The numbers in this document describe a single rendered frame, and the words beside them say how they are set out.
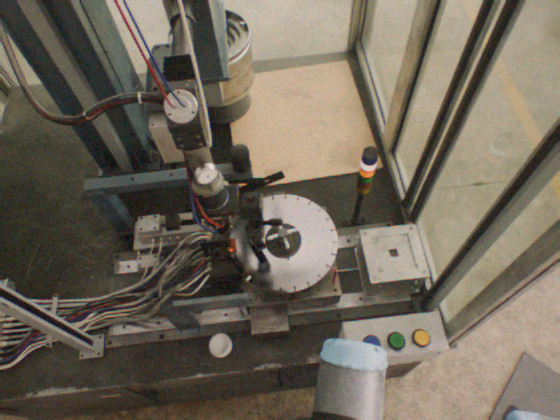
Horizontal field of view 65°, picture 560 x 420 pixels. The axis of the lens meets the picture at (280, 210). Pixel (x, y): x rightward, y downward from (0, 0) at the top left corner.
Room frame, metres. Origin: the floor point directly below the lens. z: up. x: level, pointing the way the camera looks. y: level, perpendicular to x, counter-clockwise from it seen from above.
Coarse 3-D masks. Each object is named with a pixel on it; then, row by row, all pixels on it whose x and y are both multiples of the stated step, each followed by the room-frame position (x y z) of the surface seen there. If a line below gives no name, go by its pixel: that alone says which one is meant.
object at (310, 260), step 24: (264, 216) 0.67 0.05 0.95; (288, 216) 0.66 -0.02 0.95; (312, 216) 0.66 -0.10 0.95; (240, 240) 0.59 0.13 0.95; (264, 240) 0.59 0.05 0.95; (312, 240) 0.57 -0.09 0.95; (336, 240) 0.57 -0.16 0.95; (240, 264) 0.51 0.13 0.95; (264, 264) 0.51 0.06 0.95; (288, 264) 0.50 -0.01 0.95; (312, 264) 0.50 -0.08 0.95; (264, 288) 0.43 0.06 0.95; (288, 288) 0.43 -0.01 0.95
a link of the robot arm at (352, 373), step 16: (336, 352) 0.16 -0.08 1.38; (352, 352) 0.15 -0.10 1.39; (368, 352) 0.15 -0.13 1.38; (384, 352) 0.15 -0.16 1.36; (320, 368) 0.14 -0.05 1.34; (336, 368) 0.13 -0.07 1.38; (352, 368) 0.13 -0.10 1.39; (368, 368) 0.12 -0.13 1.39; (384, 368) 0.13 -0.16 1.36; (320, 384) 0.11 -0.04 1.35; (336, 384) 0.10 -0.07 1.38; (352, 384) 0.10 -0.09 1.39; (368, 384) 0.10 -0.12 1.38; (384, 384) 0.10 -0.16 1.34; (320, 400) 0.08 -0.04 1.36; (336, 400) 0.08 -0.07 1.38; (352, 400) 0.08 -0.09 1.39; (368, 400) 0.08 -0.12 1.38; (384, 400) 0.12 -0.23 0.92; (320, 416) 0.06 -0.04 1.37; (336, 416) 0.06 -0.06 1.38; (352, 416) 0.05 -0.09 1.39; (368, 416) 0.05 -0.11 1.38
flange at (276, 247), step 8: (288, 224) 0.63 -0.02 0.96; (272, 232) 0.61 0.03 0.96; (296, 232) 0.60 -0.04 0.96; (272, 240) 0.58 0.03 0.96; (280, 240) 0.57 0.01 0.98; (288, 240) 0.57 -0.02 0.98; (296, 240) 0.57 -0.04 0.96; (272, 248) 0.55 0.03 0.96; (280, 248) 0.55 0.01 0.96; (288, 248) 0.55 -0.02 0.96; (296, 248) 0.55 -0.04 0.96; (280, 256) 0.53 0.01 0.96
